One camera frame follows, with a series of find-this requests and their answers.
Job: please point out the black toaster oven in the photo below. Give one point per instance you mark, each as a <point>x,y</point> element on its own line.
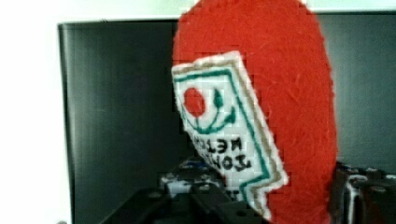
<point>122,128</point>

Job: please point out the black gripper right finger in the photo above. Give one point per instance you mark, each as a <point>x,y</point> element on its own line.
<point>362,196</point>

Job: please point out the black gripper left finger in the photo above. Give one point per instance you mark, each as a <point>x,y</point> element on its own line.
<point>191,193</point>

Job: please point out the red plush ketchup bottle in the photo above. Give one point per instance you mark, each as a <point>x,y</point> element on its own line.
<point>253,87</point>

